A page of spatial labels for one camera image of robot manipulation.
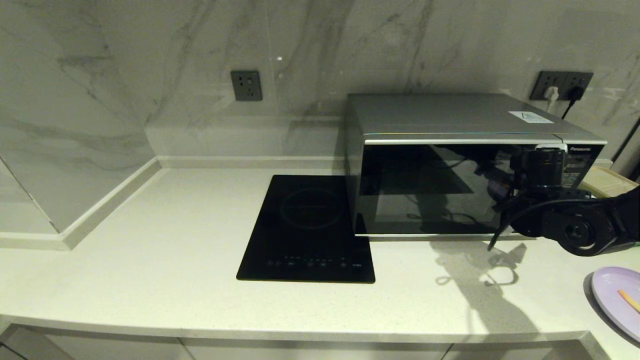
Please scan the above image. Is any silver Panasonic microwave oven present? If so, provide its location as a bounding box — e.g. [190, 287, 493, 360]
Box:
[344, 93, 608, 238]

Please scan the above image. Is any white sticker label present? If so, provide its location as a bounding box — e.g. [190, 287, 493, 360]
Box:
[508, 110, 555, 124]

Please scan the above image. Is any grey corner cabinet panel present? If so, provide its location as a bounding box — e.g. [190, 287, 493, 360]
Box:
[0, 325, 76, 360]

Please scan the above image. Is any black power plug with cable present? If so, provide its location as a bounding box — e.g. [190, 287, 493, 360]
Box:
[562, 86, 586, 120]

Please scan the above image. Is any white cabinet door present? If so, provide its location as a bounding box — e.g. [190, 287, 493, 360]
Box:
[179, 338, 453, 360]

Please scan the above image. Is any beige power strip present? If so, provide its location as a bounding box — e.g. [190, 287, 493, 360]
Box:
[580, 166, 640, 198]

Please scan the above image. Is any grey single wall socket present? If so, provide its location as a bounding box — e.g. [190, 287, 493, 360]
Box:
[230, 70, 263, 102]

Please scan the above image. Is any purple plastic plate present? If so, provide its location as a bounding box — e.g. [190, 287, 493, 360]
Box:
[591, 266, 640, 344]

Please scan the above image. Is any orange french fry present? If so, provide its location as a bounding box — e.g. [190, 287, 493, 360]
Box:
[617, 289, 640, 314]

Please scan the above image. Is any black induction cooktop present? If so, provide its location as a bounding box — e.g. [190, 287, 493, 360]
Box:
[236, 174, 376, 284]

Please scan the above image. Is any grey double wall socket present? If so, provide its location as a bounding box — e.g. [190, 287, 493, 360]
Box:
[530, 70, 594, 101]

